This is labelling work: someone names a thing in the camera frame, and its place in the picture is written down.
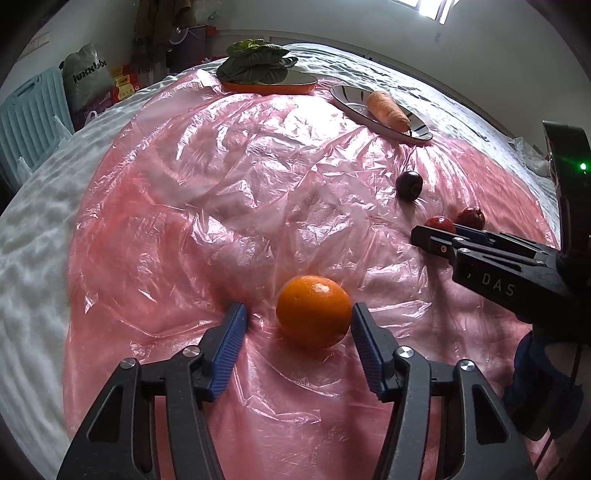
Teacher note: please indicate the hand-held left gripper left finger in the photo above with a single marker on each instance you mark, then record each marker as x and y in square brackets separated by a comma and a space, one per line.
[228, 346]

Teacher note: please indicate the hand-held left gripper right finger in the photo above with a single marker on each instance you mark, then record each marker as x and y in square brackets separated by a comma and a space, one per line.
[369, 346]

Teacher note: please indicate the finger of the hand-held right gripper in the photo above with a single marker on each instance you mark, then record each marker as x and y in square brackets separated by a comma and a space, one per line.
[431, 240]
[471, 233]

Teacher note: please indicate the red apple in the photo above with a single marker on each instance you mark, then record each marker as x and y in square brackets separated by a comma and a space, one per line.
[438, 222]
[471, 218]

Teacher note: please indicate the smooth orange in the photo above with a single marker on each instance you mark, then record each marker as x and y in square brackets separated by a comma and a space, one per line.
[314, 311]

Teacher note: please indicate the person's right hand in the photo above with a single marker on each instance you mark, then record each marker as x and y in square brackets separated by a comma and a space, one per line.
[540, 387]

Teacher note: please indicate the dark purple plum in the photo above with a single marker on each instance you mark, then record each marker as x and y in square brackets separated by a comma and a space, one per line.
[409, 184]

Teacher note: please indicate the crumpled white plastic bag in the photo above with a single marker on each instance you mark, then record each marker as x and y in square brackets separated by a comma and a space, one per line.
[531, 157]

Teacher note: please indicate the carrot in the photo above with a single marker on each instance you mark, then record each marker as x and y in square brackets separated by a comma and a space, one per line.
[388, 110]

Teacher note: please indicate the pink plastic sheet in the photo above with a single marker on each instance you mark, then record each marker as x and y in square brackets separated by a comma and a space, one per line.
[231, 207]

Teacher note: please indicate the striped round plate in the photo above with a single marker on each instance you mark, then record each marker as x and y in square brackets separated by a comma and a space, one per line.
[351, 99]

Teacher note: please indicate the white bed blanket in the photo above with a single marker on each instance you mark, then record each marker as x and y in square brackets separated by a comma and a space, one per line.
[32, 240]

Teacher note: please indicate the orange tray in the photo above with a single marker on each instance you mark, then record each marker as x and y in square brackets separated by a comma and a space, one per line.
[258, 86]

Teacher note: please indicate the green leafy vegetable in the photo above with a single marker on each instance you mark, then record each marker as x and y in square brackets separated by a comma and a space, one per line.
[254, 62]

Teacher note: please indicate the red and yellow boxes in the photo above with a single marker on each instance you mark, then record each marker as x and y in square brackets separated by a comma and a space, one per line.
[124, 83]

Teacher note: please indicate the light blue ribbed board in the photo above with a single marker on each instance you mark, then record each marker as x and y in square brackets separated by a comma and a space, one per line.
[32, 120]

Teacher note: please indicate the purple cabinet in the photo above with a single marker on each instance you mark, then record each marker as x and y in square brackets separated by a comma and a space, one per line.
[198, 46]

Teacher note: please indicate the printed grey bag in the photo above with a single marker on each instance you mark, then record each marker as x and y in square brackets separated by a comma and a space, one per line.
[87, 78]

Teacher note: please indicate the small white fan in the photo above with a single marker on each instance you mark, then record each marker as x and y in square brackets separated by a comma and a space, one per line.
[178, 34]

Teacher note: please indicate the hanging brown coat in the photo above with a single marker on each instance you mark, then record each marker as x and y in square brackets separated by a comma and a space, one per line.
[159, 27]

